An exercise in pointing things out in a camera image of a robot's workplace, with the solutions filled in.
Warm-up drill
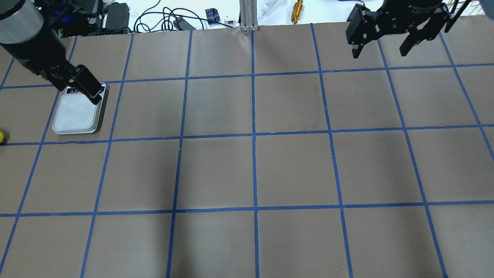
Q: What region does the brass cylindrical fitting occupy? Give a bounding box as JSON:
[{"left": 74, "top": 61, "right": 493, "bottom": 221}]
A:
[{"left": 290, "top": 0, "right": 303, "bottom": 24}]

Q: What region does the aluminium frame post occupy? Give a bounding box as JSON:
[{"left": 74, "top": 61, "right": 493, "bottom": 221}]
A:
[{"left": 239, "top": 0, "right": 259, "bottom": 32}]

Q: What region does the silver digital kitchen scale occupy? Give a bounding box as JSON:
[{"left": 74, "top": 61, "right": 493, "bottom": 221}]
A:
[{"left": 52, "top": 82, "right": 107, "bottom": 135}]

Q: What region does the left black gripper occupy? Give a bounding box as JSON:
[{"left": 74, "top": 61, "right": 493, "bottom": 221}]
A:
[{"left": 23, "top": 55, "right": 102, "bottom": 105}]

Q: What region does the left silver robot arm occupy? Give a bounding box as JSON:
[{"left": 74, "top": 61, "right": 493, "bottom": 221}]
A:
[{"left": 0, "top": 0, "right": 102, "bottom": 105}]

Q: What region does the white red switch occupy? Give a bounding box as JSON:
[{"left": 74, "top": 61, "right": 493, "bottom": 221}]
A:
[{"left": 223, "top": 17, "right": 237, "bottom": 27}]

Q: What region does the black power adapter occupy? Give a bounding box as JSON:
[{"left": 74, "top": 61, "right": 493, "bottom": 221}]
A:
[{"left": 104, "top": 2, "right": 130, "bottom": 30}]

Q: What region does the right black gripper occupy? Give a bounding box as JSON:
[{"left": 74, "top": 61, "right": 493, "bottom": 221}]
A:
[{"left": 345, "top": 0, "right": 464, "bottom": 59}]

